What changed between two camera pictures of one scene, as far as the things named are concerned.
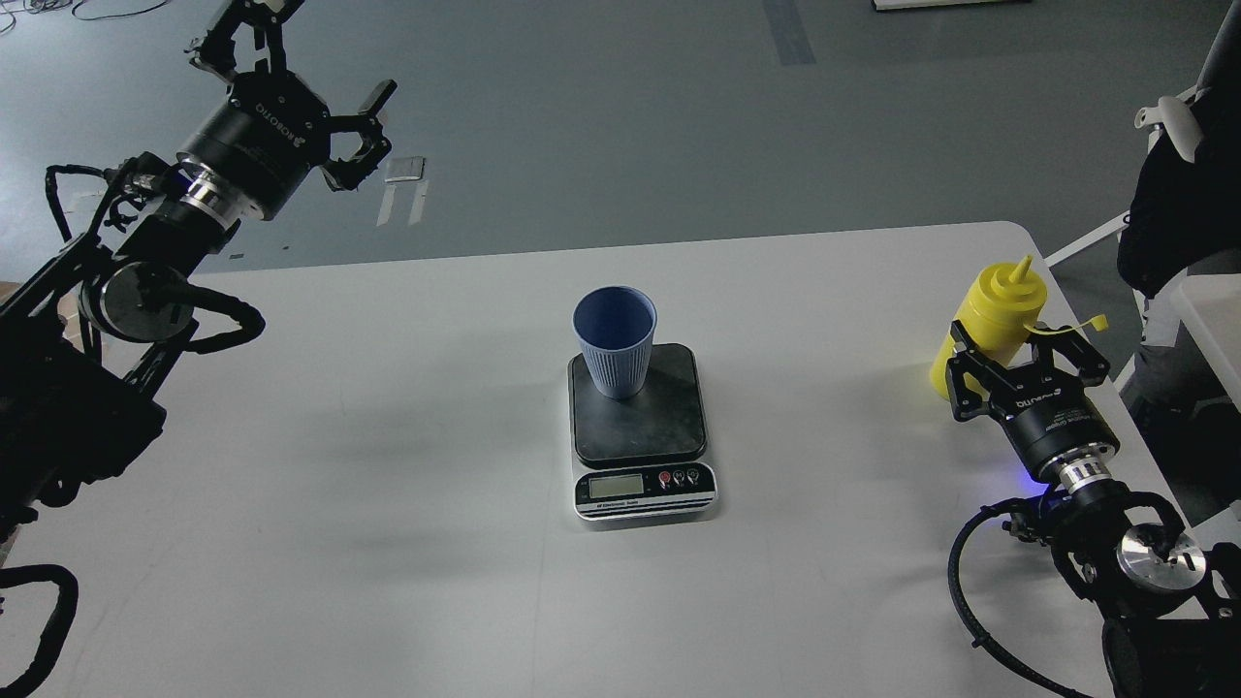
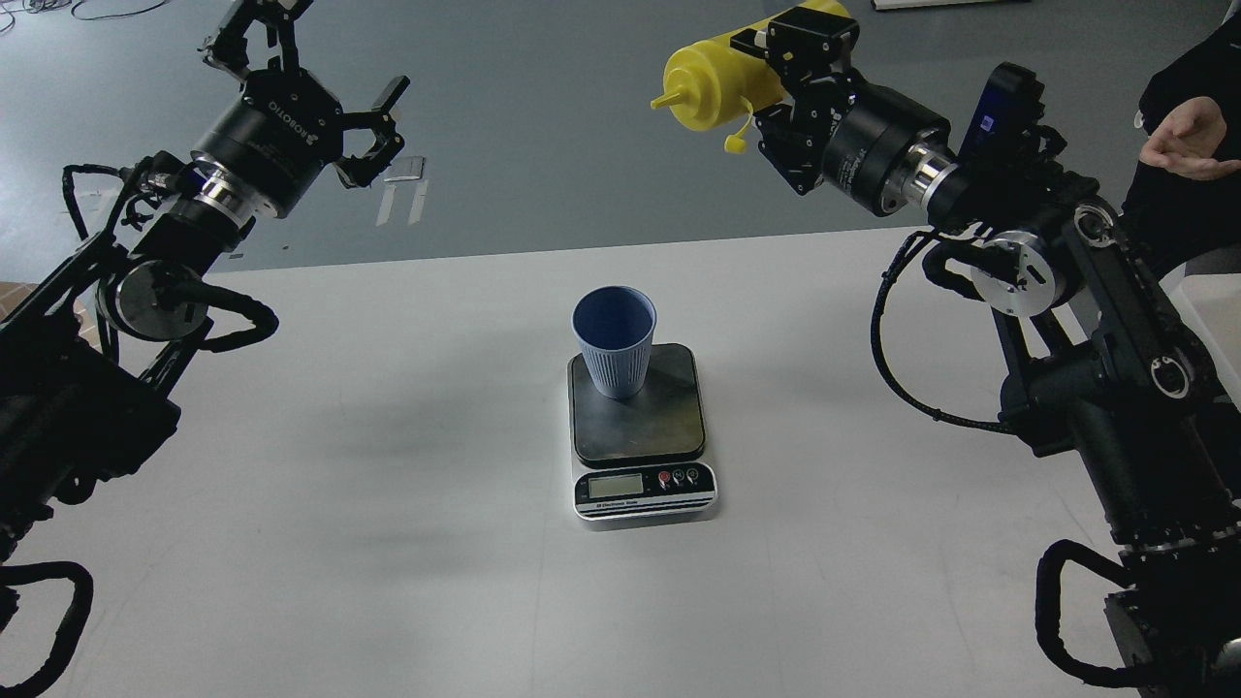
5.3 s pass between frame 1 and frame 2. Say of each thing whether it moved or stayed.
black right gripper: moved
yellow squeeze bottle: moved
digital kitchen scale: stayed
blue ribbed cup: stayed
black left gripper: stayed
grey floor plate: stayed
